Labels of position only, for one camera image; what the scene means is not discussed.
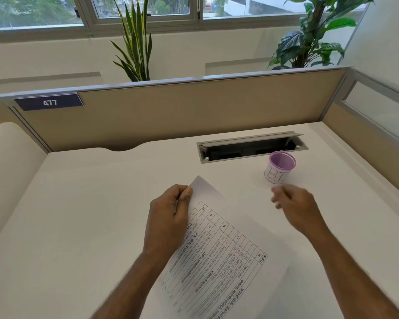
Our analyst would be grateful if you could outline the person's left hand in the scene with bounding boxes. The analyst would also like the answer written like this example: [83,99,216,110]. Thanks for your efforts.
[148,184,194,260]

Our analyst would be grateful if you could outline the broad-leaf green plant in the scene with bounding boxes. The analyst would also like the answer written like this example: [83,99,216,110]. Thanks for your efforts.
[268,0,376,70]

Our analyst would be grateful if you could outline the white framed window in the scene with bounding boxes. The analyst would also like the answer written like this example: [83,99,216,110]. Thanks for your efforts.
[0,0,370,39]

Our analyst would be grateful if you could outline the beige side partition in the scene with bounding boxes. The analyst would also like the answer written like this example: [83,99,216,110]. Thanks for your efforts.
[0,99,54,155]

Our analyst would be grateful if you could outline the person's right forearm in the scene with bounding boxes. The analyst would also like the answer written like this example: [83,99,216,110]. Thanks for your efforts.
[305,225,399,319]

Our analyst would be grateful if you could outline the white printed paper sheet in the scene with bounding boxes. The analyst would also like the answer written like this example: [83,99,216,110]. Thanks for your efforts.
[158,175,291,319]

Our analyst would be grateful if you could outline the person's left forearm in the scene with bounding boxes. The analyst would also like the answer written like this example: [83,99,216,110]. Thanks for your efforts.
[89,251,182,319]

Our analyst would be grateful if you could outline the person's right hand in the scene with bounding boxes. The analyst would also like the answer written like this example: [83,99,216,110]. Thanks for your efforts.
[271,184,327,240]

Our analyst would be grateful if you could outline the dark blue number sign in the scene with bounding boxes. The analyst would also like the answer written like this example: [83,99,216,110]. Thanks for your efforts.
[14,93,84,112]

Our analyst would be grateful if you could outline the purple mesh cup white label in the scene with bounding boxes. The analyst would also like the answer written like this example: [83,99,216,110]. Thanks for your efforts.
[264,151,297,186]

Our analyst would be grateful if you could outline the grey desk cable tray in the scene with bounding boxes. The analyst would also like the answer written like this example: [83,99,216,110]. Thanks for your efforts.
[196,131,309,164]

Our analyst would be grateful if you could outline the beige desk partition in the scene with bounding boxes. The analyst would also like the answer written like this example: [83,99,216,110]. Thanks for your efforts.
[0,66,356,154]

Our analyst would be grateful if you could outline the snake plant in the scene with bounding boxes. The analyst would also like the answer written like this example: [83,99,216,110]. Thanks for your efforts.
[110,0,154,82]

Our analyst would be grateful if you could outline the glass-topped side partition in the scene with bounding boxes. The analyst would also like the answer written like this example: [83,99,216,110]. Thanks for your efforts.
[322,68,399,167]

